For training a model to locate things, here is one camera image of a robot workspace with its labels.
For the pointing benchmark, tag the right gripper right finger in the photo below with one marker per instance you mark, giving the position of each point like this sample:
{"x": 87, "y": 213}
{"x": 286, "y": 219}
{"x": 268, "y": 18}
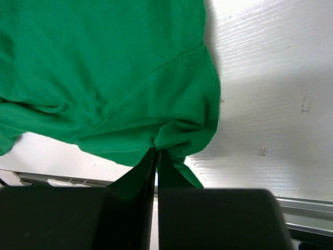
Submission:
{"x": 192, "y": 218}

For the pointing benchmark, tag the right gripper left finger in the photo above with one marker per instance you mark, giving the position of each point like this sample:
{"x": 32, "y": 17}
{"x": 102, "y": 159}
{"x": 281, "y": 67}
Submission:
{"x": 118, "y": 216}

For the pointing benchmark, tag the green t shirt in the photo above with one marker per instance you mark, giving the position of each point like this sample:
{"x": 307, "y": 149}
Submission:
{"x": 115, "y": 78}

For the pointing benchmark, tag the aluminium frame rail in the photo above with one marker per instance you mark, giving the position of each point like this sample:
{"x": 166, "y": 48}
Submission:
{"x": 301, "y": 215}

